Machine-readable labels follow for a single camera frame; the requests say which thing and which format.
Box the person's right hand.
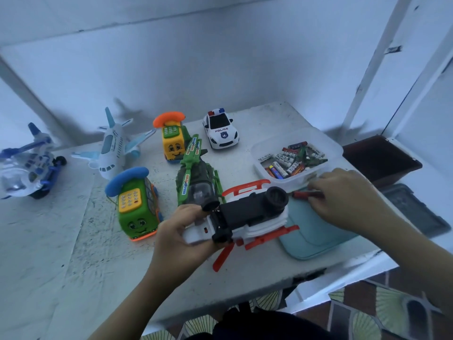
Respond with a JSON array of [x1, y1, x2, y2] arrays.
[[306, 168, 390, 234]]

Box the person's left hand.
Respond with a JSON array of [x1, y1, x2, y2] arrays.
[[145, 204, 226, 284]]

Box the red screwdriver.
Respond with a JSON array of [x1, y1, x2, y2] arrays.
[[292, 189, 323, 200]]

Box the teal container lid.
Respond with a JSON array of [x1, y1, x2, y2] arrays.
[[277, 202, 362, 261]]

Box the dark brown storage box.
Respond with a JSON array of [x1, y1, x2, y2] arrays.
[[342, 135, 423, 187]]

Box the green orange toy car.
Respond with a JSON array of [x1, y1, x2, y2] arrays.
[[104, 166, 162, 242]]

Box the dark green toy helicopter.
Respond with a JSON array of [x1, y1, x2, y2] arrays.
[[175, 134, 224, 211]]

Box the heap of mixed batteries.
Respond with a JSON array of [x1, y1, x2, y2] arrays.
[[258, 141, 328, 180]]

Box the grey storage box lid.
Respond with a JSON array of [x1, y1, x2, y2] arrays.
[[382, 183, 452, 238]]

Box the red white toy vehicle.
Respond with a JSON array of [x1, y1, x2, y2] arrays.
[[182, 179, 311, 272]]

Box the clear plastic container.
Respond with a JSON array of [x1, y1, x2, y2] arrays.
[[251, 131, 345, 193]]

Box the yellow orange toy car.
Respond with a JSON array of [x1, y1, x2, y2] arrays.
[[152, 111, 191, 164]]

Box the white toy airplane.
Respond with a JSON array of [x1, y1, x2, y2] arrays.
[[71, 107, 157, 181]]

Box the black white toy car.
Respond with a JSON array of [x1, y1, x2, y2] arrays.
[[201, 108, 240, 151]]

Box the white blue toy vehicle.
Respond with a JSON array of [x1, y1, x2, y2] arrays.
[[0, 122, 67, 200]]

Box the person's right forearm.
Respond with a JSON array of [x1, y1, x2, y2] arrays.
[[368, 212, 453, 309]]

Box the person's dark trousers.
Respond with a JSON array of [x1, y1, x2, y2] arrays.
[[187, 308, 355, 340]]

